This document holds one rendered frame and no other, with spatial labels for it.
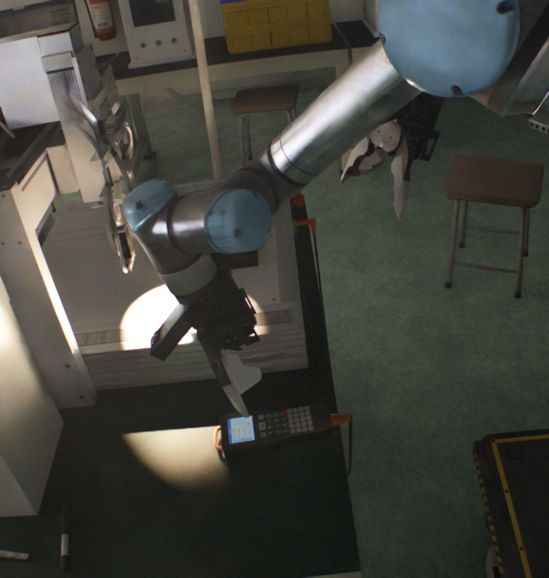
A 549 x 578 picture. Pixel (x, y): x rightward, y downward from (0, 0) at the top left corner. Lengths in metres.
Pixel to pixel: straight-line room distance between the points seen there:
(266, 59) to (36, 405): 2.67
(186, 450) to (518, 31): 0.87
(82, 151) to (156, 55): 2.61
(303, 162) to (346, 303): 1.89
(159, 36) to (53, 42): 2.62
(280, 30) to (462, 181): 1.57
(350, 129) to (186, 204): 0.22
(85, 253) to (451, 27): 1.21
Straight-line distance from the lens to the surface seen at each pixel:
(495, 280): 2.80
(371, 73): 0.70
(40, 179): 1.15
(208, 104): 1.75
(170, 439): 1.15
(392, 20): 0.51
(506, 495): 1.57
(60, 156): 1.18
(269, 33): 3.65
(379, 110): 0.72
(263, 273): 1.31
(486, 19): 0.48
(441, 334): 2.48
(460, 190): 2.49
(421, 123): 1.03
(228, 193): 0.75
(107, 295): 1.37
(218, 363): 0.90
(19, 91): 1.18
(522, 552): 1.48
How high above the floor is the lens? 1.57
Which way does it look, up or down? 36 degrees down
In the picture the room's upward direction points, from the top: 8 degrees counter-clockwise
